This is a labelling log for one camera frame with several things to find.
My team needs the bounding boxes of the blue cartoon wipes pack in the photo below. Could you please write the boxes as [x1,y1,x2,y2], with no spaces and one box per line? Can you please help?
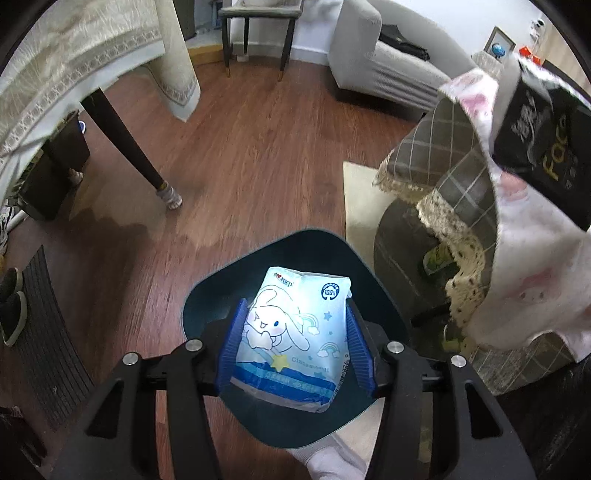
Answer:
[231,266,352,413]

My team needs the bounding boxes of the black white tissue pack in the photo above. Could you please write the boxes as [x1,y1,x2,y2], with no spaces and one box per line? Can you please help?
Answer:
[490,55,590,231]

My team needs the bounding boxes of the dark teal trash bin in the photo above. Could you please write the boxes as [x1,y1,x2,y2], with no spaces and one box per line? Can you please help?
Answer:
[182,229,409,448]

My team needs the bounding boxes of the dark door mat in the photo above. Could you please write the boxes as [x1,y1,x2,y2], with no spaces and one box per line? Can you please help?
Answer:
[16,248,94,431]

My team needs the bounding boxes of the pink floral round tablecloth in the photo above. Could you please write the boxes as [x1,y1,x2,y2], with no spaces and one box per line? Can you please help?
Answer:
[431,69,590,361]

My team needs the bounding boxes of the grey plaid undercloth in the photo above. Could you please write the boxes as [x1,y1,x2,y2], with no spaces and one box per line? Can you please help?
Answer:
[374,99,579,394]

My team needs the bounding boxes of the green slippers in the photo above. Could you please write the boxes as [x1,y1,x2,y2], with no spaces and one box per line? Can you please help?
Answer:
[0,267,28,347]

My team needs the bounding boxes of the dark table leg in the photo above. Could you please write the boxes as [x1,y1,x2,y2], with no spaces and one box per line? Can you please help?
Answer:
[81,88,182,210]

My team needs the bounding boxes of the grey armchair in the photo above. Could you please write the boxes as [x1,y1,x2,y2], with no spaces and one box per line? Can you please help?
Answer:
[328,0,477,111]

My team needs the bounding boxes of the black bag on armchair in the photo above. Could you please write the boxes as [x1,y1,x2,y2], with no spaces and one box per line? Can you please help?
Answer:
[379,25,430,61]

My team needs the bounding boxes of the framed globe picture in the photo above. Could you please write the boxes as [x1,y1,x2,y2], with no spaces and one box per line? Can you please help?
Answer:
[484,26,516,61]

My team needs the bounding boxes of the beige dining tablecloth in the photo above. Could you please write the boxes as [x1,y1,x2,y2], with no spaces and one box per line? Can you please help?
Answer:
[1,1,200,193]

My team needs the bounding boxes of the grey dining chair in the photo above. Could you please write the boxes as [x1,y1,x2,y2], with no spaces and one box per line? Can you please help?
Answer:
[218,0,304,82]

